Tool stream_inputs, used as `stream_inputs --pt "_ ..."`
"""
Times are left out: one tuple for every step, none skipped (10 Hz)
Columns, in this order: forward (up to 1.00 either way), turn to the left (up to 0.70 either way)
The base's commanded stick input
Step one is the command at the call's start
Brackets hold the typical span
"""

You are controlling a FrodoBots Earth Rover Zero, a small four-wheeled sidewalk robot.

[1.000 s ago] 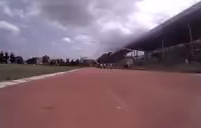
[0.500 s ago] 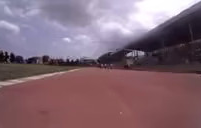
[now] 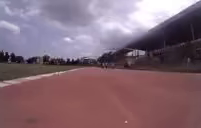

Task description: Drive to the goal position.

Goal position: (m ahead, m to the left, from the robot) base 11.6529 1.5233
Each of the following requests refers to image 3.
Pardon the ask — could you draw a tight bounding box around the group of people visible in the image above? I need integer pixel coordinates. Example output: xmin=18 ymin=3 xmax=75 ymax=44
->
xmin=99 ymin=61 xmax=110 ymax=70

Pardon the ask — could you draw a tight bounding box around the red running track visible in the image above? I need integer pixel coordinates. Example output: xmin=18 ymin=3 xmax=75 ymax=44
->
xmin=0 ymin=66 xmax=201 ymax=128

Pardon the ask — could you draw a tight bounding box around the row of trees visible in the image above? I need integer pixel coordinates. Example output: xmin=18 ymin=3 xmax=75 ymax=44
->
xmin=0 ymin=48 xmax=99 ymax=66

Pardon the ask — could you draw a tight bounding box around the pale kerb strip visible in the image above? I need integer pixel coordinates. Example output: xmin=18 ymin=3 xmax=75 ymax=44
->
xmin=0 ymin=67 xmax=86 ymax=92

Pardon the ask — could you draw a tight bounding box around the grandstand building with roof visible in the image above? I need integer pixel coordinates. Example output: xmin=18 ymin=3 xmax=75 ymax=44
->
xmin=116 ymin=0 xmax=201 ymax=73

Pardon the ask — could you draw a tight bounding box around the grass field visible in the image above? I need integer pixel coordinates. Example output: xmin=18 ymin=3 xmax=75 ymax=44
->
xmin=0 ymin=62 xmax=84 ymax=84

